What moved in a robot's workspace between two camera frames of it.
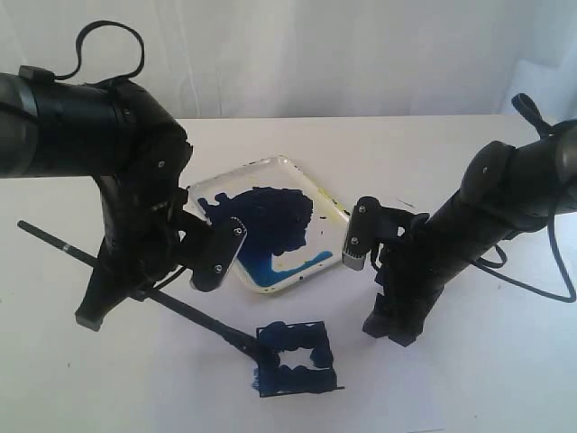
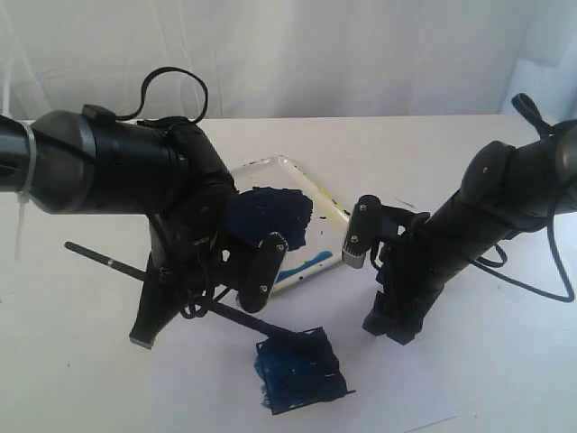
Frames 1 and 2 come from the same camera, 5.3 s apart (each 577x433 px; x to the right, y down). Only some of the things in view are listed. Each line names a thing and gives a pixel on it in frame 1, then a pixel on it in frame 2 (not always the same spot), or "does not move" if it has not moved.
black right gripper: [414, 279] does not move
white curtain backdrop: [254, 59] does not move
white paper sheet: [154, 371] does not move
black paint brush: [196, 317] -> [217, 308]
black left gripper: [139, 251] -> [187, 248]
